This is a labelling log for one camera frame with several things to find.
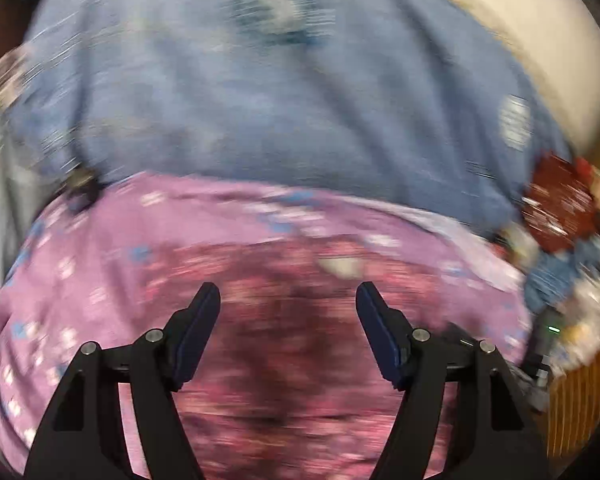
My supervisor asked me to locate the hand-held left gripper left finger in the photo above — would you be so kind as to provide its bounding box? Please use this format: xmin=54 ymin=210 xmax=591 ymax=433
xmin=24 ymin=282 xmax=222 ymax=480

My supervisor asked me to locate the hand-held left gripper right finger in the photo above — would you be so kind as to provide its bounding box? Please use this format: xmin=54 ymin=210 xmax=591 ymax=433
xmin=355 ymin=281 xmax=552 ymax=480

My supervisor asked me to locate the dark pink floral garment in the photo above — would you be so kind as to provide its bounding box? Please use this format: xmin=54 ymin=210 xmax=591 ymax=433
xmin=125 ymin=240 xmax=461 ymax=480

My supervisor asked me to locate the yellow striped cloth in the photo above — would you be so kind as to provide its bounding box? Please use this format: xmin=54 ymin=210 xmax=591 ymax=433
xmin=547 ymin=345 xmax=600 ymax=463

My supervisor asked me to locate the blue denim cloth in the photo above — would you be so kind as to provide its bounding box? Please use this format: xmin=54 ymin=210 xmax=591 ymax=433
xmin=522 ymin=240 xmax=600 ymax=313

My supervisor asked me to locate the purple floral cloth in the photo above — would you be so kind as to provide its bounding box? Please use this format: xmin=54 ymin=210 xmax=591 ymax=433
xmin=0 ymin=170 xmax=533 ymax=480

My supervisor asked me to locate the red plastic bag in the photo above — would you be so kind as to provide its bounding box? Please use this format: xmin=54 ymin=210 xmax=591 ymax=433
xmin=522 ymin=152 xmax=600 ymax=253

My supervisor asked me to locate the grey cloth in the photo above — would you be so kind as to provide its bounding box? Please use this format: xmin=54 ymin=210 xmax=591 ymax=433
xmin=0 ymin=120 xmax=46 ymax=286

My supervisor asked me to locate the blue plaid blanket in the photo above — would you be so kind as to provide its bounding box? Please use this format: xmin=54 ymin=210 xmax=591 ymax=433
xmin=7 ymin=0 xmax=573 ymax=241

